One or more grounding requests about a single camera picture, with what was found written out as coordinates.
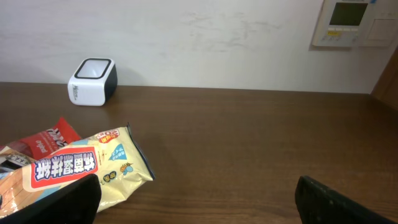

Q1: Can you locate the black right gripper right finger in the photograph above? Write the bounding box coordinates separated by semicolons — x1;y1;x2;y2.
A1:
295;175;395;224

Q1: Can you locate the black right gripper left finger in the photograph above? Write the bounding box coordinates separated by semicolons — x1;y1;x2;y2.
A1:
1;174;101;224

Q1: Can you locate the yellow snack bag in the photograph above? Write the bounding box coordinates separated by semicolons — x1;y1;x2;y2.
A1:
1;126;155;218

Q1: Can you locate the red Hacks candy bag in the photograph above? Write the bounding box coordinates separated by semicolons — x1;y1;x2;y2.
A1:
7;117;81;160

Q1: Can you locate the white barcode scanner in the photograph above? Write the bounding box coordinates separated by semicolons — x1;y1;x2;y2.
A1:
67;58;118;106

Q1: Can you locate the brown wooden side panel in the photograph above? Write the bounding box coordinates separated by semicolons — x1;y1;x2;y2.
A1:
371;49;397;110

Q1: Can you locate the beige wall control panel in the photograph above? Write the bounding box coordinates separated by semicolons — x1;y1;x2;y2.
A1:
312;0;397;48

